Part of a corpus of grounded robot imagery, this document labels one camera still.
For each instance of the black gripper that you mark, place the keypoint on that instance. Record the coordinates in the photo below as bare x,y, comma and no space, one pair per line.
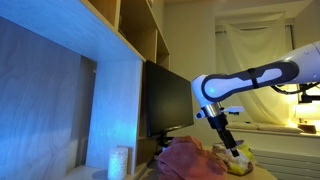
221,128

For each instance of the yellow green floral bag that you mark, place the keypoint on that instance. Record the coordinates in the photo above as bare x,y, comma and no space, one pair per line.
241,163

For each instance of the orange pink terry towel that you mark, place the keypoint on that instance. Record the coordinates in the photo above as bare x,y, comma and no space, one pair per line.
186,160

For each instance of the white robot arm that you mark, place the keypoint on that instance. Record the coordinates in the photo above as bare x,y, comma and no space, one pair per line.
233,83

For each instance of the white window seat cushion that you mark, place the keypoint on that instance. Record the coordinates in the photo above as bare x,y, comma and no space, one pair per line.
243,126
280,128

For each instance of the white radiator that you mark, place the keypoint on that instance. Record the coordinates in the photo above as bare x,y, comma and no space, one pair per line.
286,163

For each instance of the black computer monitor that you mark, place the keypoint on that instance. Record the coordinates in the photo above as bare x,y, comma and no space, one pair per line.
166,100

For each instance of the glowing table lamp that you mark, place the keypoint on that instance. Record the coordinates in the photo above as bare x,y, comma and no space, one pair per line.
306,111

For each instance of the white curtain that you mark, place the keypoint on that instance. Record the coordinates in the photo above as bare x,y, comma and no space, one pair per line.
253,50

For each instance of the white candle jar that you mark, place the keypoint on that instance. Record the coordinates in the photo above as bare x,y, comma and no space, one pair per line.
117,163

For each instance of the wooden shelf unit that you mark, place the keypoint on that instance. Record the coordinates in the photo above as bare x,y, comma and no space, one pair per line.
113,100

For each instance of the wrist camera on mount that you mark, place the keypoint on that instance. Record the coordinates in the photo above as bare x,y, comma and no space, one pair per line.
233,109

